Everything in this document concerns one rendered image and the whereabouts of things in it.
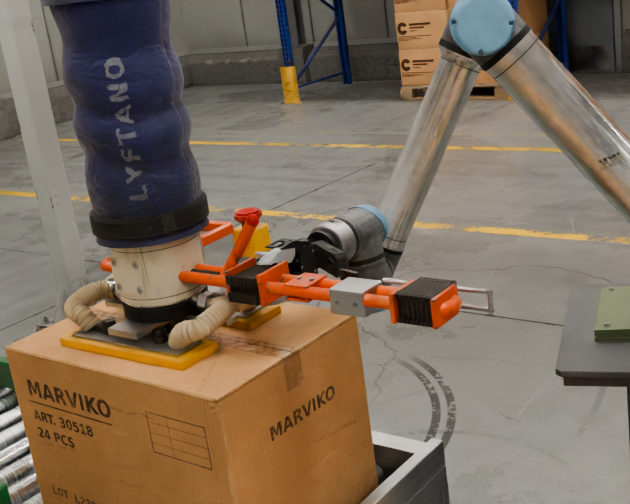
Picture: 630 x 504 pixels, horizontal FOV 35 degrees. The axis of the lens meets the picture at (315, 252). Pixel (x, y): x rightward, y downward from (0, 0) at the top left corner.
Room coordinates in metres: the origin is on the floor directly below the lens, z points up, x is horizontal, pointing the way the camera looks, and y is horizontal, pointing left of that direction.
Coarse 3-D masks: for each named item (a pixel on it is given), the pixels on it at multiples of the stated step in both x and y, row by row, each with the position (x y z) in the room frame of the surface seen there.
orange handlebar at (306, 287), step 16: (208, 224) 2.11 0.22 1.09; (224, 224) 2.07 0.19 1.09; (208, 240) 2.01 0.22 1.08; (192, 272) 1.77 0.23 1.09; (304, 272) 1.66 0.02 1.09; (272, 288) 1.64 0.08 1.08; (288, 288) 1.62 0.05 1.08; (304, 288) 1.59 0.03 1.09; (320, 288) 1.58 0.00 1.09; (384, 288) 1.54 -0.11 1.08; (368, 304) 1.51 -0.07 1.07; (384, 304) 1.49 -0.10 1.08; (448, 304) 1.43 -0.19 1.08
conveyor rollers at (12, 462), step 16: (0, 400) 2.55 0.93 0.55; (16, 400) 2.57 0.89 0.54; (0, 416) 2.45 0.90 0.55; (16, 416) 2.46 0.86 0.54; (0, 432) 2.35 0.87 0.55; (16, 432) 2.35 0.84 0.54; (0, 448) 2.31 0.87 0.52; (16, 448) 2.25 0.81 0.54; (0, 464) 2.20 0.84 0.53; (16, 464) 2.16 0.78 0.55; (32, 464) 2.17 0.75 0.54; (0, 480) 2.10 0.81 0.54; (16, 480) 2.13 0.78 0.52; (32, 480) 2.07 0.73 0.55; (16, 496) 2.02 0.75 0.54; (32, 496) 2.05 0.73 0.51
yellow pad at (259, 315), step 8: (240, 312) 1.83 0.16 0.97; (248, 312) 1.82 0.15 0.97; (256, 312) 1.83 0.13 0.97; (264, 312) 1.83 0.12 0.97; (272, 312) 1.84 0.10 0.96; (280, 312) 1.85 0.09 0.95; (240, 320) 1.80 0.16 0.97; (248, 320) 1.79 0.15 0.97; (256, 320) 1.80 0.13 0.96; (264, 320) 1.81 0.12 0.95; (240, 328) 1.80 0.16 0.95; (248, 328) 1.78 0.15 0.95
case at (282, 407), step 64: (64, 320) 1.99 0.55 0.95; (320, 320) 1.79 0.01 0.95; (64, 384) 1.77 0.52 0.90; (128, 384) 1.64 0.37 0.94; (192, 384) 1.57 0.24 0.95; (256, 384) 1.57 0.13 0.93; (320, 384) 1.70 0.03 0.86; (64, 448) 1.80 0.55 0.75; (128, 448) 1.67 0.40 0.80; (192, 448) 1.55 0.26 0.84; (256, 448) 1.55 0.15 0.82; (320, 448) 1.68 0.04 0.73
